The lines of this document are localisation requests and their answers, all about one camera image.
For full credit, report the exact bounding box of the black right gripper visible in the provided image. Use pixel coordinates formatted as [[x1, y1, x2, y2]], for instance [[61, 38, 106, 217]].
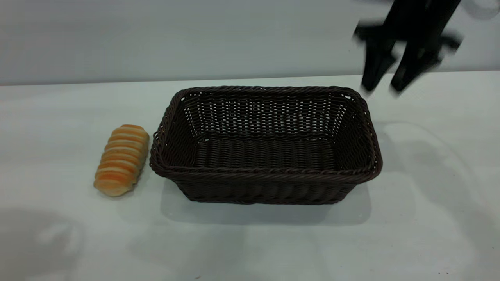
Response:
[[354, 0, 463, 92]]

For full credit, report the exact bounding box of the dark brown woven basket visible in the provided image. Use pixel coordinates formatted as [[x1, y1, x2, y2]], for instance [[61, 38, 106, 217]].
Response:
[[149, 86, 383, 205]]

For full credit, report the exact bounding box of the ridged orange bread roll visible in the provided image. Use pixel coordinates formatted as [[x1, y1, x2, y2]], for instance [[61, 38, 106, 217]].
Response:
[[93, 124, 150, 197]]

